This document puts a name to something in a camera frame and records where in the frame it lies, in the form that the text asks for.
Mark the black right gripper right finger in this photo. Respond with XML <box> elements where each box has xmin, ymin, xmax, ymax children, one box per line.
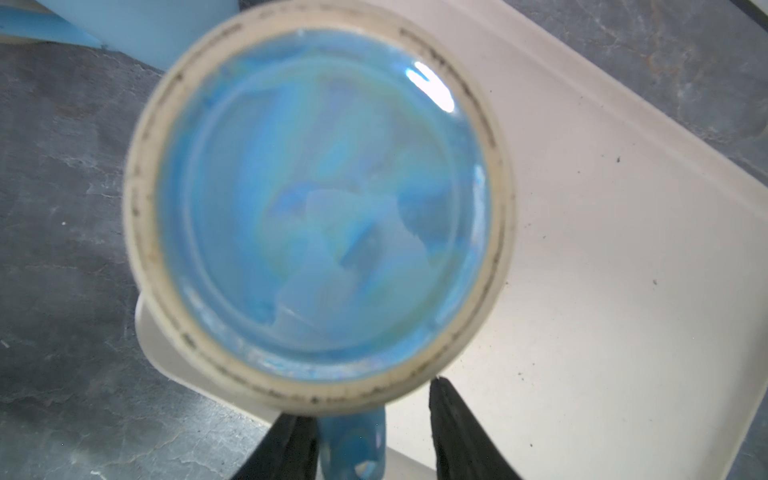
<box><xmin>429</xmin><ymin>377</ymin><xmax>522</xmax><ymax>480</ymax></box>

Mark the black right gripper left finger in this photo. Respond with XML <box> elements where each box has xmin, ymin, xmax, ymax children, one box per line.
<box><xmin>231</xmin><ymin>413</ymin><xmax>319</xmax><ymax>480</ymax></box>

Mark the blue butterfly mug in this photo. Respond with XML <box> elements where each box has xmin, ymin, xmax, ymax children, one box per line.
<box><xmin>123</xmin><ymin>1</ymin><xmax>516</xmax><ymax>479</ymax></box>

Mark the light blue mug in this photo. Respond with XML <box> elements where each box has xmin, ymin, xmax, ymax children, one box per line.
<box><xmin>1</xmin><ymin>0</ymin><xmax>240</xmax><ymax>70</ymax></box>

